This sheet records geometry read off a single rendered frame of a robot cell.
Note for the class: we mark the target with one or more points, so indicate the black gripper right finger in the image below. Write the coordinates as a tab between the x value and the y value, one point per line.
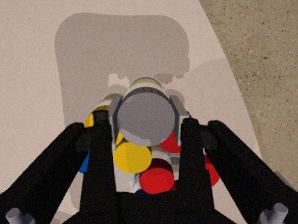
259	194

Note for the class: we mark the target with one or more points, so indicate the blue-capped bottle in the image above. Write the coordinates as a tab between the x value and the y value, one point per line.
84	165
136	188

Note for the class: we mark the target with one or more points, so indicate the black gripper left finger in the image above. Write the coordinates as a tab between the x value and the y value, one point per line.
37	193

